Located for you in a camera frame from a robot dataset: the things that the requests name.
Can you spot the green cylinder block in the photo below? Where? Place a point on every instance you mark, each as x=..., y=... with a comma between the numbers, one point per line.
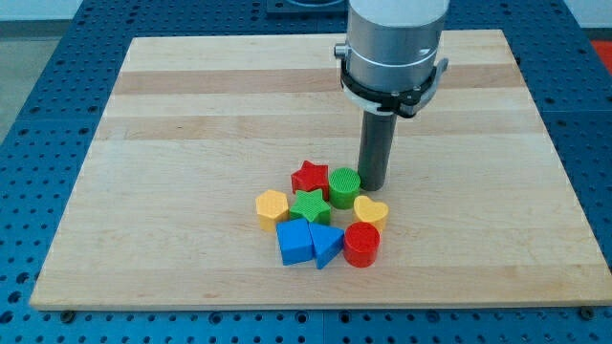
x=344, y=187

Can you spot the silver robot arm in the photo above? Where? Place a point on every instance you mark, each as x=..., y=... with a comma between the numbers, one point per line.
x=391, y=45

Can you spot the red star block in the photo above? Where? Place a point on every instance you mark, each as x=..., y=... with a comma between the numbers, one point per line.
x=310, y=177

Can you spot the green star block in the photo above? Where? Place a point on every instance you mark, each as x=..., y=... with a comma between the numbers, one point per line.
x=311, y=206

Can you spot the yellow hexagon block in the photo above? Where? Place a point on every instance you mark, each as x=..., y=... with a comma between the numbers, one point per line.
x=272, y=208

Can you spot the blue cube block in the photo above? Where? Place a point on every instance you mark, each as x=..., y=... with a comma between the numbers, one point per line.
x=295, y=241

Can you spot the yellow heart block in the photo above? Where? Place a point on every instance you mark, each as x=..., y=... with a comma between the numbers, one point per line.
x=371, y=212

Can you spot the blue triangle block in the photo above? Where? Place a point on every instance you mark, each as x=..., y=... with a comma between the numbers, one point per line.
x=327, y=242

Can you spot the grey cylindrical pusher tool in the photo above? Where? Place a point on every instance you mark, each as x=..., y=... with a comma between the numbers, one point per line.
x=377, y=134

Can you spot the red cylinder block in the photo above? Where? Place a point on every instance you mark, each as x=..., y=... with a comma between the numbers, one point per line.
x=360, y=244

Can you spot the wooden board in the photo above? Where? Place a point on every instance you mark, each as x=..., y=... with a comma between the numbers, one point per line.
x=162, y=215

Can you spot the black tool mount bracket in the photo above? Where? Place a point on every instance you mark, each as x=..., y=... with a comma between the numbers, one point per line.
x=406, y=104

